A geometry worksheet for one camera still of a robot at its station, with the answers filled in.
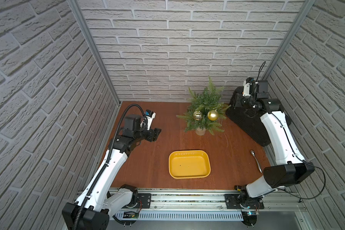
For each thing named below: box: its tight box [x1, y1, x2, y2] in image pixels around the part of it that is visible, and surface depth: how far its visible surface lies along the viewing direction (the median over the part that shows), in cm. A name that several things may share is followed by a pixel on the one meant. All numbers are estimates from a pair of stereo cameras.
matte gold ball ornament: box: [207, 109, 219, 121], surface depth 72 cm
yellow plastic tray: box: [168, 149, 212, 180], surface depth 88 cm
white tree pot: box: [195, 126, 207, 136], surface depth 99 cm
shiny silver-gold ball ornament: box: [193, 110, 203, 121], surface depth 77 cm
